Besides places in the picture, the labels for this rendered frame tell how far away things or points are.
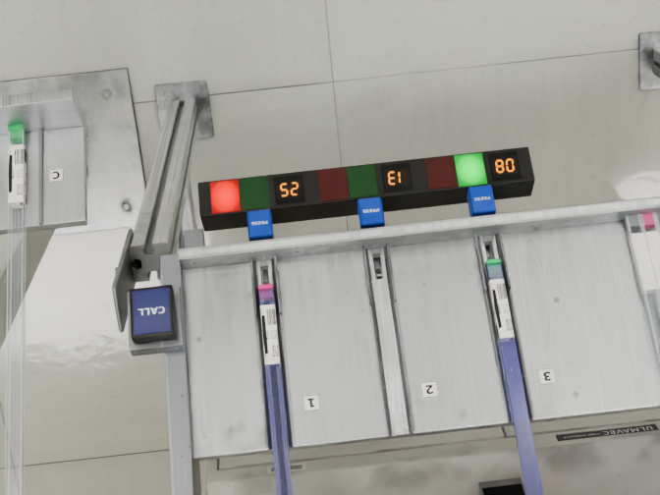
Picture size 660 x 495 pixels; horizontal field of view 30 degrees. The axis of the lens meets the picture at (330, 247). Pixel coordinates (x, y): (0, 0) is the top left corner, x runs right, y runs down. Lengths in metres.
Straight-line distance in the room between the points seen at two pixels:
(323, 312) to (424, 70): 0.79
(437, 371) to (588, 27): 0.90
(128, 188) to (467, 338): 0.89
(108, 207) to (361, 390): 0.88
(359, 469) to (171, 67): 0.74
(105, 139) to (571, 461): 0.88
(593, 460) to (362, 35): 0.76
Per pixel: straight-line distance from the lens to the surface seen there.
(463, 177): 1.25
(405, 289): 1.19
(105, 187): 1.94
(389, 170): 1.26
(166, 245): 1.29
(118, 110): 1.90
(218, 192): 1.25
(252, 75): 1.89
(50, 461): 2.16
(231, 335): 1.18
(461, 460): 1.44
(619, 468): 1.49
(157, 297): 1.15
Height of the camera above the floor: 1.84
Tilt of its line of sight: 69 degrees down
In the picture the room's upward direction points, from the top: 171 degrees clockwise
